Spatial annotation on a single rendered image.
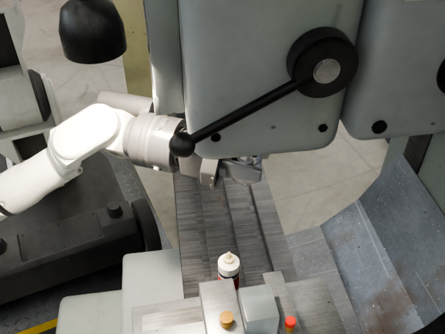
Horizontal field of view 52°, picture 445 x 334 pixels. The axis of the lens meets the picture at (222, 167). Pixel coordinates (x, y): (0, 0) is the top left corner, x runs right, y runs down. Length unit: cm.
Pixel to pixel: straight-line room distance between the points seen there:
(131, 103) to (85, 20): 26
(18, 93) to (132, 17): 127
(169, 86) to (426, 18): 30
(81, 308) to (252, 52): 85
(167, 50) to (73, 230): 103
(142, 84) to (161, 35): 206
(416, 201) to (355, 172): 166
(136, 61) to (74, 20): 202
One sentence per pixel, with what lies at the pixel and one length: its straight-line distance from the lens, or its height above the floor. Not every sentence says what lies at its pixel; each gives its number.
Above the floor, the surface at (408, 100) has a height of 140.
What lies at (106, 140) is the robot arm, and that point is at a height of 126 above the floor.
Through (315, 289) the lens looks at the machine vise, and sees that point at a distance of 86.
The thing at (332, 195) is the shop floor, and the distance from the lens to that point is 245.
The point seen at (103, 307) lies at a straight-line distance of 117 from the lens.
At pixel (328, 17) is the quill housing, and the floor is 150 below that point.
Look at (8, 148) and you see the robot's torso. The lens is 138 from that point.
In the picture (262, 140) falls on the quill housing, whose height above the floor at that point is 135.
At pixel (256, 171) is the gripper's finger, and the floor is 124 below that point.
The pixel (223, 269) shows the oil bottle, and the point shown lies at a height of 100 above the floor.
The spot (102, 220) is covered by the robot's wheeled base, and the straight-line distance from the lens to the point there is 149.
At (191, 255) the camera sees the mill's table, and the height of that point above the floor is 91.
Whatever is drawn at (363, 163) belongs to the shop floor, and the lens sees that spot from 269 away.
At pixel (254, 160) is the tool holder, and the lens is 67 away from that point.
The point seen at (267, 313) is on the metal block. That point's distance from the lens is 74.
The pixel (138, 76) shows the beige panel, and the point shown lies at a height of 40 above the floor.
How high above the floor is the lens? 169
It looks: 42 degrees down
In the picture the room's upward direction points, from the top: straight up
